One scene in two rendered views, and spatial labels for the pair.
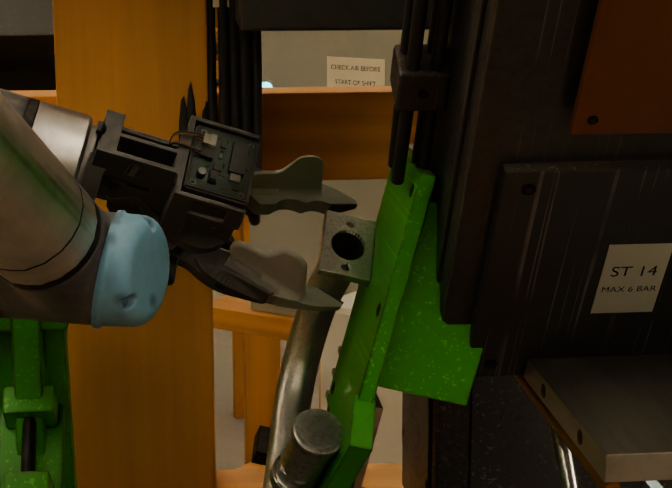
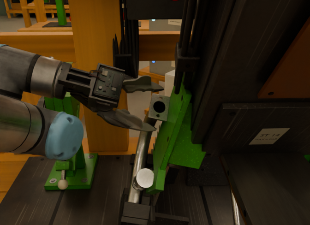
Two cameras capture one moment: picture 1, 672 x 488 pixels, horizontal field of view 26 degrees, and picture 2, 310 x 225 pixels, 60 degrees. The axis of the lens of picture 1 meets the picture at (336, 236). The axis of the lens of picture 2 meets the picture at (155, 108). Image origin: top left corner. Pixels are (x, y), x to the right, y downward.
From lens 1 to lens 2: 58 cm
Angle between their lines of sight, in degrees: 16
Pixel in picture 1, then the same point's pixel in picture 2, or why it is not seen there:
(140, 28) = (98, 15)
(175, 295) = not seen: hidden behind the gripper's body
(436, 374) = (188, 159)
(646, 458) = not seen: outside the picture
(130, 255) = (58, 139)
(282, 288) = (134, 125)
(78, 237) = (29, 137)
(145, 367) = not seen: hidden behind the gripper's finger
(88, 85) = (82, 34)
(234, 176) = (113, 88)
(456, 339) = (196, 149)
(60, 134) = (44, 72)
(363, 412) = (161, 174)
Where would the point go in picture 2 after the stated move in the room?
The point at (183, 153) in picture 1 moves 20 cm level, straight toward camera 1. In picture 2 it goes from (93, 79) to (63, 142)
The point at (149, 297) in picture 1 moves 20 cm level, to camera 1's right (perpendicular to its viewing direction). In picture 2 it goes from (72, 149) to (198, 155)
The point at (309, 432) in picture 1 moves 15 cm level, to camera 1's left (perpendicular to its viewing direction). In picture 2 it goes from (142, 178) to (68, 174)
